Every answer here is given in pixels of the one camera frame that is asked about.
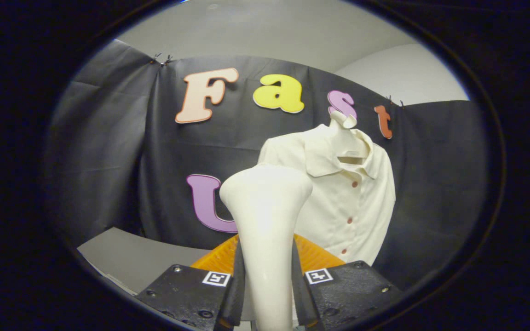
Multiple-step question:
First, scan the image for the white garment steamer head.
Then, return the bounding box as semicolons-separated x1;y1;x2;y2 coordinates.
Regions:
219;164;314;331

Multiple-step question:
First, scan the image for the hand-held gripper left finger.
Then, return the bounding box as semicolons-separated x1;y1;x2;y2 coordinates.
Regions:
135;234;246;331

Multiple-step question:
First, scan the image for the black backdrop cloth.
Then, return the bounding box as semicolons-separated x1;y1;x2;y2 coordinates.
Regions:
46;39;491;291

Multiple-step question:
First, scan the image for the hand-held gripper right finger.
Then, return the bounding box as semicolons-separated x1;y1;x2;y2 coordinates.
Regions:
291;234;403;329

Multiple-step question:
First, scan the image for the cream button-up shirt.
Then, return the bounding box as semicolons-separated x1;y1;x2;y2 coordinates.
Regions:
258;124;397;267

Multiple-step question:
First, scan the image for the grey cabinet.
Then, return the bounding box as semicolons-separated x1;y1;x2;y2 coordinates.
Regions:
77;227;211;296

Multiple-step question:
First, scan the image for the white plastic clothes hanger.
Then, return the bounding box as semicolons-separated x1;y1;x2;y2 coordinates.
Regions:
328;110;369;165

